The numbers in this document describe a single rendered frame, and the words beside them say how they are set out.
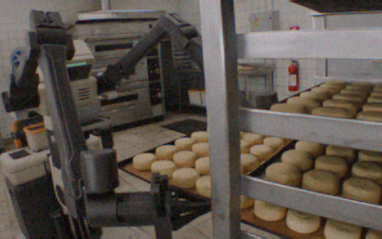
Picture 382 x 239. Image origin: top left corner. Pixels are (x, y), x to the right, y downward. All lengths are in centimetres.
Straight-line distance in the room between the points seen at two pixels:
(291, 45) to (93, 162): 31
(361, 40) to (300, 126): 11
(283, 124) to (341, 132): 7
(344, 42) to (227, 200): 23
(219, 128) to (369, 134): 17
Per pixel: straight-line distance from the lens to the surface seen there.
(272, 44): 32
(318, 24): 74
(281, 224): 43
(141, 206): 44
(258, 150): 63
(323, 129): 31
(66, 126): 56
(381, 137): 31
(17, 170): 146
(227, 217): 38
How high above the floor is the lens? 123
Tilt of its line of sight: 13 degrees down
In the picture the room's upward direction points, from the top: 4 degrees counter-clockwise
